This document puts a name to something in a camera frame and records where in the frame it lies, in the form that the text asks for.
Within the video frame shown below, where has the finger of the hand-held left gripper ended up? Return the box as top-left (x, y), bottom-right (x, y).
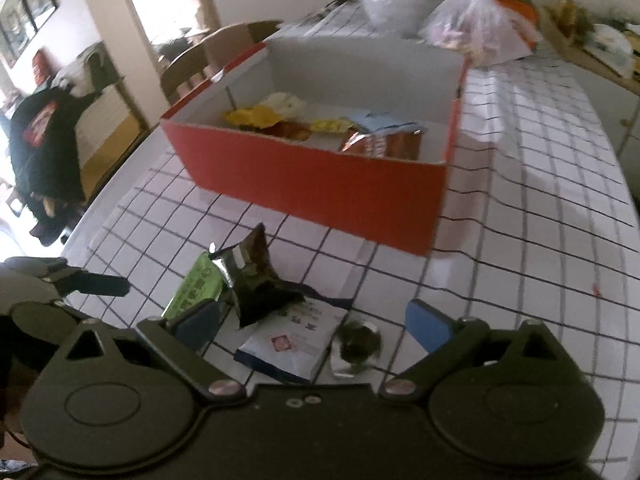
top-left (2, 256), bottom-right (70, 281)
top-left (42, 269), bottom-right (133, 298)

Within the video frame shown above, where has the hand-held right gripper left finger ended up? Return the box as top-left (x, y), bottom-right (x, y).
top-left (65, 300), bottom-right (249, 402)

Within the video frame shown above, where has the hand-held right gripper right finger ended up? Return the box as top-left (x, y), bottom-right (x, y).
top-left (379, 299), bottom-right (577, 404)

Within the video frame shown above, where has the green snack packet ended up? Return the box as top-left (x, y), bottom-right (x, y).
top-left (162, 251), bottom-right (224, 319)

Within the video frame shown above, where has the dark shiny snack packet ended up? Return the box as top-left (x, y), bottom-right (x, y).
top-left (209, 222), bottom-right (307, 330)

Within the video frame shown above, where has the small clear round packet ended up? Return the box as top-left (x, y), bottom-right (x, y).
top-left (330, 319), bottom-right (385, 380)

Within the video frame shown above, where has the white and blue snack packet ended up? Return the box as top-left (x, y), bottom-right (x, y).
top-left (234, 297), bottom-right (351, 385)

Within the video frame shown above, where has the red cardboard box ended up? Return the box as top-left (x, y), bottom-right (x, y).
top-left (160, 37), bottom-right (472, 257)

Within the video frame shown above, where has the orange striped snack packet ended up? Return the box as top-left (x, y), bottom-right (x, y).
top-left (339, 129), bottom-right (427, 162)

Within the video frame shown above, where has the yellow snack packet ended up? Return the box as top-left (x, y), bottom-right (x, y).
top-left (224, 105), bottom-right (282, 131)

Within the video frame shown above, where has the light blue snack packet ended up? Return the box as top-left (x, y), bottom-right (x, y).
top-left (347, 110), bottom-right (419, 135)

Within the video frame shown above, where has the small pale yellow packet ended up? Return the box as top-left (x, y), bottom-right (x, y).
top-left (310, 117), bottom-right (354, 135)

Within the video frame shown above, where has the cream snack packet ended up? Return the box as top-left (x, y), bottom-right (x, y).
top-left (260, 91), bottom-right (307, 117)

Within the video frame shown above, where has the black garment with red print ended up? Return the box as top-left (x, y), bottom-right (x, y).
top-left (9, 87), bottom-right (99, 247)

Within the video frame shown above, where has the checked white tablecloth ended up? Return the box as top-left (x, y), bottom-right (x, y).
top-left (85, 2), bottom-right (640, 461)

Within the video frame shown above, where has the dark wooden chair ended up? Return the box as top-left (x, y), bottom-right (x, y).
top-left (160, 20), bottom-right (284, 107)

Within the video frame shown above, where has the plastic bag of sweets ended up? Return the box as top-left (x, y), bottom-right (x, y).
top-left (417, 0), bottom-right (539, 67)

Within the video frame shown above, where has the white cabinet with wooden top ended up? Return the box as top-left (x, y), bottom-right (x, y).
top-left (540, 5), bottom-right (640, 162)

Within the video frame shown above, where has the green and orange box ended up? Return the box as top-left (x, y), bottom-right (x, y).
top-left (487, 0), bottom-right (544, 27)

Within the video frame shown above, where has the framed wall picture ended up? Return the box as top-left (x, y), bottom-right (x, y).
top-left (0, 0), bottom-right (57, 69)

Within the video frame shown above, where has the wooden door frame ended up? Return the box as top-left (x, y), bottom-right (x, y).
top-left (107, 0), bottom-right (222, 132)

